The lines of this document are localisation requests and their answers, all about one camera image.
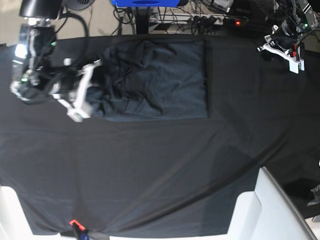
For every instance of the black table cloth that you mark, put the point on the black table cloth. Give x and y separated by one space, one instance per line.
147 179

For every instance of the black round base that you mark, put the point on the black round base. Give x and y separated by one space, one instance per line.
78 5

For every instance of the black monitor stand pole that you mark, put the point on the black monitor stand pole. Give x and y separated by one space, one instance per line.
142 17

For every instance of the dark grey T-shirt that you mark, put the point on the dark grey T-shirt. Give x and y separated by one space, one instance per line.
150 80

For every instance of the blue clamp at bottom edge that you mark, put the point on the blue clamp at bottom edge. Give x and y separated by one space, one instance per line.
79 231

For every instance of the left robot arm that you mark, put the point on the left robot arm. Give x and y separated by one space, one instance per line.
299 16

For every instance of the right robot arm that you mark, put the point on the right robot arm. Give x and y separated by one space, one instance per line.
34 78

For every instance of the white power strip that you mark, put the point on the white power strip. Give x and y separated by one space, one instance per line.
184 18

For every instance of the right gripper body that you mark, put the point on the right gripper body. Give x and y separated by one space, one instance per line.
63 78

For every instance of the blue box on stand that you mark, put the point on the blue box on stand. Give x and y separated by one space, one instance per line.
145 3

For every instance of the white chair left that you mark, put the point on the white chair left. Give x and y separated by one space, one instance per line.
13 222

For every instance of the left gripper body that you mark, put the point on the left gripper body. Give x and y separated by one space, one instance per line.
283 38

